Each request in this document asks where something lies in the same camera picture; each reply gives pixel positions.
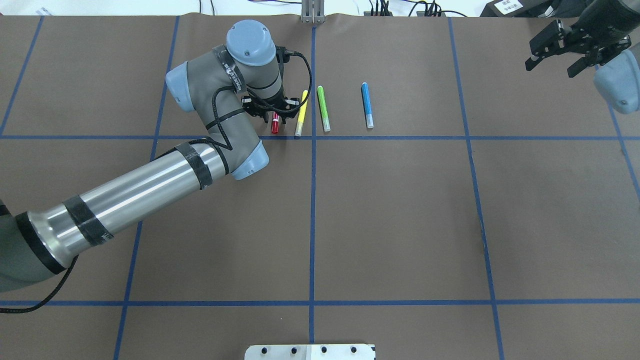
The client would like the yellow marker pen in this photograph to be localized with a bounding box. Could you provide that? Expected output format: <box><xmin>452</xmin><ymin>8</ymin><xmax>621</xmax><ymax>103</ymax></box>
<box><xmin>294</xmin><ymin>89</ymin><xmax>310</xmax><ymax>138</ymax></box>

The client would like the white pedestal column base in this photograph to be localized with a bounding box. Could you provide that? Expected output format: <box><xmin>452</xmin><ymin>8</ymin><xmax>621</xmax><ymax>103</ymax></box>
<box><xmin>243</xmin><ymin>343</ymin><xmax>377</xmax><ymax>360</ymax></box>

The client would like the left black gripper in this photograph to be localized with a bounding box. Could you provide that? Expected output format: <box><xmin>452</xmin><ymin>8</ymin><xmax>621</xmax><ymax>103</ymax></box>
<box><xmin>241</xmin><ymin>93</ymin><xmax>301</xmax><ymax>125</ymax></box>

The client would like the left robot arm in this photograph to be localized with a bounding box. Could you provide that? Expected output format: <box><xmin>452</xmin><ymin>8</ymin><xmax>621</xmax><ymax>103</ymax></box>
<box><xmin>0</xmin><ymin>19</ymin><xmax>303</xmax><ymax>292</ymax></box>

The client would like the blue marker pen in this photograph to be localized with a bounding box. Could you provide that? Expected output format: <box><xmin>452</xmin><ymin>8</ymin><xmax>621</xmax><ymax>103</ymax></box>
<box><xmin>361</xmin><ymin>82</ymin><xmax>375</xmax><ymax>129</ymax></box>

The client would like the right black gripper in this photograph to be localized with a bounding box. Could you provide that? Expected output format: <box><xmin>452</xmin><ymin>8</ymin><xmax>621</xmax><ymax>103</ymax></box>
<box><xmin>525</xmin><ymin>20</ymin><xmax>632</xmax><ymax>78</ymax></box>

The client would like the green marker pen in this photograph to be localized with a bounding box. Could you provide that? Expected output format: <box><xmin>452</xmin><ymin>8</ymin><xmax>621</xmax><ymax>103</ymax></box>
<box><xmin>317</xmin><ymin>85</ymin><xmax>331</xmax><ymax>132</ymax></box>

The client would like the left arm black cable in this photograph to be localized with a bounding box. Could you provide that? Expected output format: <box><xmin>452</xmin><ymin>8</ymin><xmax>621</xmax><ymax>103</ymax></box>
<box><xmin>205</xmin><ymin>46</ymin><xmax>314</xmax><ymax>151</ymax></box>

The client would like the red marker pen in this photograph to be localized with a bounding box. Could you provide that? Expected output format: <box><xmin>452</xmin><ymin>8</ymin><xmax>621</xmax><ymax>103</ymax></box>
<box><xmin>270</xmin><ymin>111</ymin><xmax>281</xmax><ymax>135</ymax></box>

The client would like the black label box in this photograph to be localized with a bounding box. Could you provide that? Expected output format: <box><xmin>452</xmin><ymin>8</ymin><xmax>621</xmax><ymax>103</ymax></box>
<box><xmin>480</xmin><ymin>0</ymin><xmax>556</xmax><ymax>18</ymax></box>

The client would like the grey aluminium frame post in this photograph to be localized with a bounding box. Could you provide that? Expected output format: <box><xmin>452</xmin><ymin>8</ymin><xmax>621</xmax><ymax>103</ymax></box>
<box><xmin>300</xmin><ymin>0</ymin><xmax>326</xmax><ymax>25</ymax></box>

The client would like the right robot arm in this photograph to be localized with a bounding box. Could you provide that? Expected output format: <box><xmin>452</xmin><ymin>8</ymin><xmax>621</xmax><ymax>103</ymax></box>
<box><xmin>525</xmin><ymin>0</ymin><xmax>640</xmax><ymax>114</ymax></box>

